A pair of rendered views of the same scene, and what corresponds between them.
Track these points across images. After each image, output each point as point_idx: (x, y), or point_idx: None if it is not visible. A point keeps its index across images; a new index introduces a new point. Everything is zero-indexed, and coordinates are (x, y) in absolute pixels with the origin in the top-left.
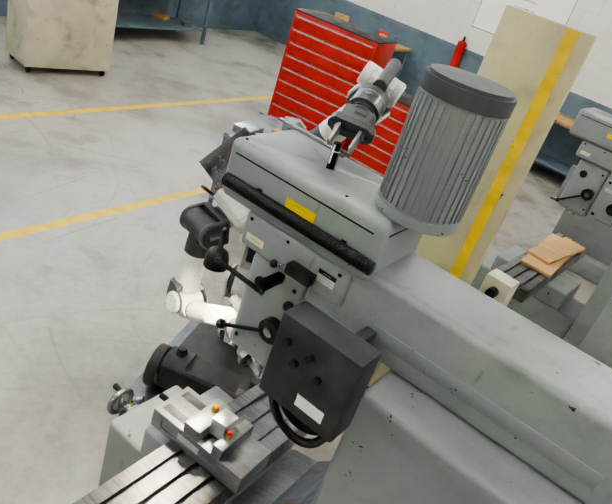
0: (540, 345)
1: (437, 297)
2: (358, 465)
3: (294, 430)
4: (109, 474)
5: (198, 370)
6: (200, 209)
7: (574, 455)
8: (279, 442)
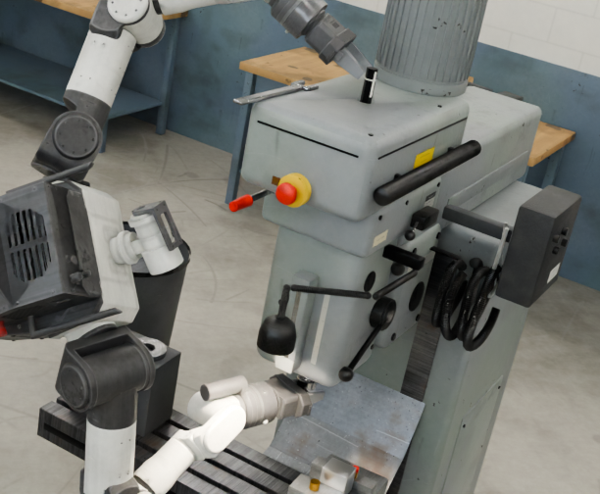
0: None
1: None
2: (490, 305)
3: (250, 450)
4: None
5: None
6: (89, 357)
7: (521, 153)
8: (278, 464)
